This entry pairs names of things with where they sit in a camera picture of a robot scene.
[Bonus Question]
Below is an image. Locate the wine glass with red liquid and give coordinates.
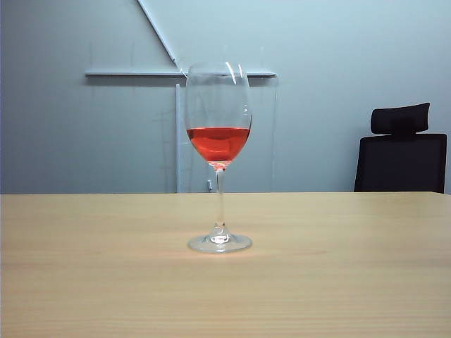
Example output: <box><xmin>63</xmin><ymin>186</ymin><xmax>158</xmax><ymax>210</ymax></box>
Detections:
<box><xmin>184</xmin><ymin>62</ymin><xmax>254</xmax><ymax>254</ymax></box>

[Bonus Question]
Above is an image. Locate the black office chair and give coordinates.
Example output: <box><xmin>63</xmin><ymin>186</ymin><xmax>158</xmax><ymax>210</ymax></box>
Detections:
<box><xmin>354</xmin><ymin>101</ymin><xmax>447</xmax><ymax>194</ymax></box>

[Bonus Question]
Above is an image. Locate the white vertical wall rail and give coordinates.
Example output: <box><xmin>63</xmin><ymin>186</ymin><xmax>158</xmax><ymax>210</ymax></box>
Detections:
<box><xmin>175</xmin><ymin>83</ymin><xmax>183</xmax><ymax>194</ymax></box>

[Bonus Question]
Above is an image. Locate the white horizontal wall rail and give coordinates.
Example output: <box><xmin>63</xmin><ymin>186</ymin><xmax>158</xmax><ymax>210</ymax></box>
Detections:
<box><xmin>84</xmin><ymin>68</ymin><xmax>278</xmax><ymax>79</ymax></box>

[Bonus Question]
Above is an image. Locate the white diagonal wall rail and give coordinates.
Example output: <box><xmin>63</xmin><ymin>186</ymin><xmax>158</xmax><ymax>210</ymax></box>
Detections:
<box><xmin>137</xmin><ymin>0</ymin><xmax>181</xmax><ymax>67</ymax></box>

